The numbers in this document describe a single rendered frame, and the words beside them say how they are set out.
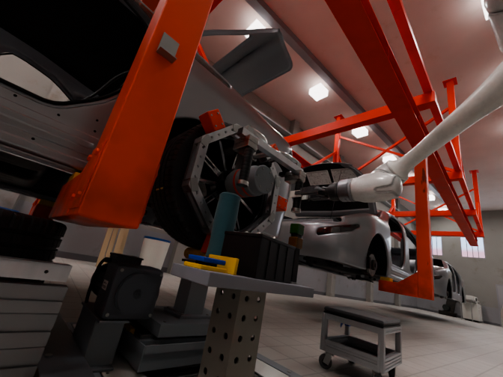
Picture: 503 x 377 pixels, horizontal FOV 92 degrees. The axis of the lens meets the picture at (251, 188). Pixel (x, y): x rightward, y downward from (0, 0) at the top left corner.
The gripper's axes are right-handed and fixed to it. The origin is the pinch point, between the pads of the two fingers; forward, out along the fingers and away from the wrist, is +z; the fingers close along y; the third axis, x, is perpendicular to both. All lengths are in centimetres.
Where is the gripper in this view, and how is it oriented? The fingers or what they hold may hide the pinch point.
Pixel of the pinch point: (298, 195)
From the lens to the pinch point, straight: 114.2
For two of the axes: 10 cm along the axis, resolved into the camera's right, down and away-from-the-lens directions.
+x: 1.8, -9.3, 3.1
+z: -7.0, 1.0, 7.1
